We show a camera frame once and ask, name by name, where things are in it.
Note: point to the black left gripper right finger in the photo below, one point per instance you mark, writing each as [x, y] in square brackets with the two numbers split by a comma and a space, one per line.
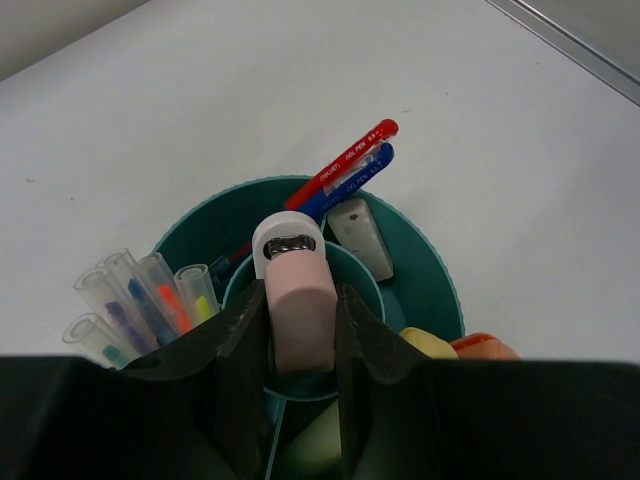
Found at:
[383, 409]

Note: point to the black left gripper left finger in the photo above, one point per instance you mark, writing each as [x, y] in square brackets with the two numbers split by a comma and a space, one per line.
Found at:
[205, 393]

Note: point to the yellow highlighter block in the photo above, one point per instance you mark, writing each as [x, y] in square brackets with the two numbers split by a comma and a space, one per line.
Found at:
[428, 344]

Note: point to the orange capped marker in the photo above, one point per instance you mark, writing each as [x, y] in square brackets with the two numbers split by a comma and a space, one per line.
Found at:
[483, 346]

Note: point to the orange slim highlighter pen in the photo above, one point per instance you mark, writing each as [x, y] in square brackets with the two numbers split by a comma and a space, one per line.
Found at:
[159, 280]

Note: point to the pink eraser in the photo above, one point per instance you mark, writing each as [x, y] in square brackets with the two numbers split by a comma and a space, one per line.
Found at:
[289, 256]

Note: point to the grey white eraser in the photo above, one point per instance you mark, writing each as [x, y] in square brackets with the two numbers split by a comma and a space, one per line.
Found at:
[355, 229]

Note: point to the purple highlighter pen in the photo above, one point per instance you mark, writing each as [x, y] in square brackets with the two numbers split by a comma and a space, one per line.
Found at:
[100, 289]

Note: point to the blue ballpoint pen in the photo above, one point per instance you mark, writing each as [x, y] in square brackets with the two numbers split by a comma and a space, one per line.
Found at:
[321, 202]

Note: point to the red ballpoint pen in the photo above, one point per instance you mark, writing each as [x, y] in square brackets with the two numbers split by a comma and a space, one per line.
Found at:
[384, 130]

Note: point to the blue slim highlighter pen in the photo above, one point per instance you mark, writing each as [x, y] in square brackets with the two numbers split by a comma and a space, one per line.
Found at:
[126, 270]

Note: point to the teal round desk organizer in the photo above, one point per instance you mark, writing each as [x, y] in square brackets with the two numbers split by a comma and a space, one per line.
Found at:
[420, 294]

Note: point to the teal slim highlighter pen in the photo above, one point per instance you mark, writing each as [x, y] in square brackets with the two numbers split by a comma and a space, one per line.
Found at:
[93, 337]

